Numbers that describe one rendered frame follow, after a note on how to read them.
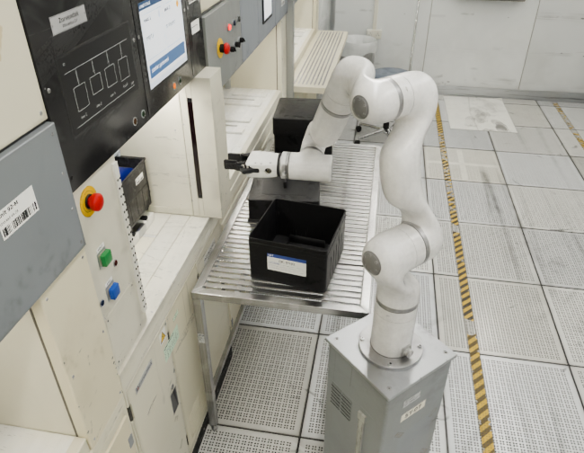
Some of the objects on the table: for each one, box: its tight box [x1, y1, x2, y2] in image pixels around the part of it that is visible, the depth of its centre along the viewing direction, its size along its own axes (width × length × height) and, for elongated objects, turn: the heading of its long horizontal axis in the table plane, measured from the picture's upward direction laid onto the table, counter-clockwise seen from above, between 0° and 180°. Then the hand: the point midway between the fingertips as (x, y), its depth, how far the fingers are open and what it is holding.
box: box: [272, 97, 333, 155], centre depth 258 cm, size 29×29×25 cm
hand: (232, 161), depth 164 cm, fingers open, 4 cm apart
